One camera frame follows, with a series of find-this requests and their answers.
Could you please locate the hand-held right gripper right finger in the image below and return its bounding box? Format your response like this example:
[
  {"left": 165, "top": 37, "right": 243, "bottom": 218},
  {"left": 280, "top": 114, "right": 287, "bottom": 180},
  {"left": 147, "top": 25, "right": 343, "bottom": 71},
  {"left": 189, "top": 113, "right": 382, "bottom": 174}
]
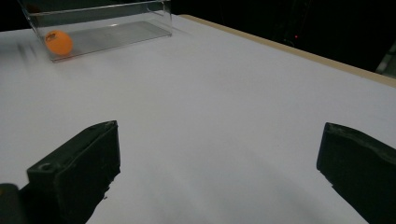
[{"left": 316, "top": 121, "right": 396, "bottom": 224}]

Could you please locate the orange ping-pong ball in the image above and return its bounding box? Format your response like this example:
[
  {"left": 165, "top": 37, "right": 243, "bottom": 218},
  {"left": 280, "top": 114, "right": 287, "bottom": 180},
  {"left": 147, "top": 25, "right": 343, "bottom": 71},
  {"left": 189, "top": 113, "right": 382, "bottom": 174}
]
[{"left": 44, "top": 29, "right": 75, "bottom": 57}]

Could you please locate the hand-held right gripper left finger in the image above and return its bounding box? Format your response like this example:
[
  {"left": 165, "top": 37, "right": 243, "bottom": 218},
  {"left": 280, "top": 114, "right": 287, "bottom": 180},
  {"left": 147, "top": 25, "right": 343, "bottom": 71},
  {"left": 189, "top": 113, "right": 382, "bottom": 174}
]
[{"left": 25, "top": 119, "right": 121, "bottom": 224}]

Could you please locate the light wooden table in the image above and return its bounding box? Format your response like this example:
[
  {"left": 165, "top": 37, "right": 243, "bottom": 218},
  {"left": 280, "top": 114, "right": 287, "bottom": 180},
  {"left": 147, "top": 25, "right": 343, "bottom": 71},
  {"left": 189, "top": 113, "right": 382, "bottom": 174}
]
[{"left": 178, "top": 13, "right": 396, "bottom": 89}]

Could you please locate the clear plastic container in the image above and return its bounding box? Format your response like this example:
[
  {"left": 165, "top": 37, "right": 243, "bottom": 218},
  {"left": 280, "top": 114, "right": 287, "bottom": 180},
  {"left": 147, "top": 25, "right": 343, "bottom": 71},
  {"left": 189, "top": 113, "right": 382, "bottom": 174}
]
[{"left": 17, "top": 0, "right": 174, "bottom": 63}]

